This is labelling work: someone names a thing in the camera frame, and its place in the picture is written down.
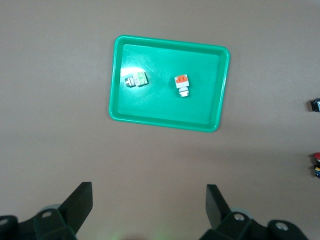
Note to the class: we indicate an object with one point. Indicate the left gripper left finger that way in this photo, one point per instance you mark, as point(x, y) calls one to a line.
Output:
point(72, 212)

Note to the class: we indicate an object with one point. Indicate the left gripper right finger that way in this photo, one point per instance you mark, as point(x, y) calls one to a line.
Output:
point(220, 217)

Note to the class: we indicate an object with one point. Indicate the white button with orange block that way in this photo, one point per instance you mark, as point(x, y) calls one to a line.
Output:
point(181, 83)

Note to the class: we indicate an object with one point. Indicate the white button with green block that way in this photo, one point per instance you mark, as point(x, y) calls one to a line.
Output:
point(137, 79)

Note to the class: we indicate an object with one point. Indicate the red mushroom push button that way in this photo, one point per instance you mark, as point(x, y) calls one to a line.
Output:
point(316, 105)
point(317, 162)

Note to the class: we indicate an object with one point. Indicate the green plastic tray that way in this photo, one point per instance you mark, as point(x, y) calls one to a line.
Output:
point(170, 85)

